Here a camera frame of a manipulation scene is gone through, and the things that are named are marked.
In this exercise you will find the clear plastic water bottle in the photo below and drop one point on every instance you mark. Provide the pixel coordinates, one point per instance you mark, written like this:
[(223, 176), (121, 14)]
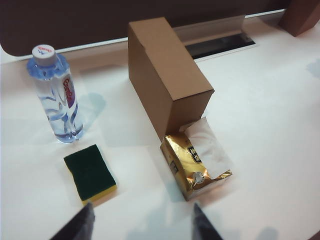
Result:
[(57, 100)]

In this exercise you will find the upright brown cardboard box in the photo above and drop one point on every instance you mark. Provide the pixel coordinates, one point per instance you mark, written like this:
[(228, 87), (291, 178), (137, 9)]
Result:
[(160, 75)]

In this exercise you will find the reddish brown cardboard box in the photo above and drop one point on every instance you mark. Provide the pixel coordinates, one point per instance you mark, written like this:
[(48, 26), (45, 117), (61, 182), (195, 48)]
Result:
[(300, 17)]

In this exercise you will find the gold tissue pack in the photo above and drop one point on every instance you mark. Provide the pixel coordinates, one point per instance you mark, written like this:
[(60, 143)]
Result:
[(180, 160)]

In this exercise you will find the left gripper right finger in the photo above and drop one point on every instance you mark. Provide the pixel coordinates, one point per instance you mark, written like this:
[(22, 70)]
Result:
[(202, 225)]

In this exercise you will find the yellow sponge with green pad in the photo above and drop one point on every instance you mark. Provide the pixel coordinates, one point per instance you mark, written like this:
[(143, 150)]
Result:
[(87, 170)]

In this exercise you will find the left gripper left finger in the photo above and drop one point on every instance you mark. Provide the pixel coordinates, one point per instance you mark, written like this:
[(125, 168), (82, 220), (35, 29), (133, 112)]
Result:
[(80, 225)]

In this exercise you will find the large brown desk divider panel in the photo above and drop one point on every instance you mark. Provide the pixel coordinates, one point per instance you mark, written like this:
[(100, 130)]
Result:
[(75, 20)]

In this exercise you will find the white tissue sheet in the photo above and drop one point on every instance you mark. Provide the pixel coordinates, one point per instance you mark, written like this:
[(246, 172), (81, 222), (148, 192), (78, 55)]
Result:
[(207, 145)]

